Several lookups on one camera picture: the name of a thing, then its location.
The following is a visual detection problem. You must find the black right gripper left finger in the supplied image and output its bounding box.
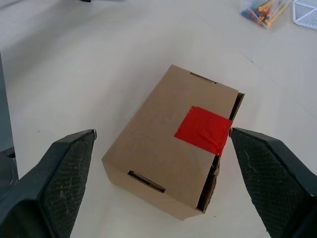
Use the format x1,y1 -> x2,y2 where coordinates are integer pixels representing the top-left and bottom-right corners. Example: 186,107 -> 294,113
0,128 -> 98,238

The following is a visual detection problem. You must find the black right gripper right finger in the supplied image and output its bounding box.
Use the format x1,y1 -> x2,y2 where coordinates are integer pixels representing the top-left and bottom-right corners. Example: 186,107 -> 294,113
228,127 -> 317,238

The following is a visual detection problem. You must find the brown cardboard box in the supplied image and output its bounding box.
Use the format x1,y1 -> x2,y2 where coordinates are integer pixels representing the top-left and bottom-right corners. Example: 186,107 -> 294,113
101,64 -> 246,222

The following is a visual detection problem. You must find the large red tape piece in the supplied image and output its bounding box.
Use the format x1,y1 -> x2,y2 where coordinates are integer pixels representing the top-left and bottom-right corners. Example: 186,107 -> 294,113
174,105 -> 233,157

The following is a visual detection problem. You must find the bag of coloured sticks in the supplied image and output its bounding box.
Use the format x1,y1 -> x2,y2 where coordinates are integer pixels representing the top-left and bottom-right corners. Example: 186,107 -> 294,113
239,0 -> 293,30

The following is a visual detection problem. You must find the clear plastic container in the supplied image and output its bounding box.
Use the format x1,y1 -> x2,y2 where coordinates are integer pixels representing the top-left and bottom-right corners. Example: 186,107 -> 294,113
292,0 -> 317,31

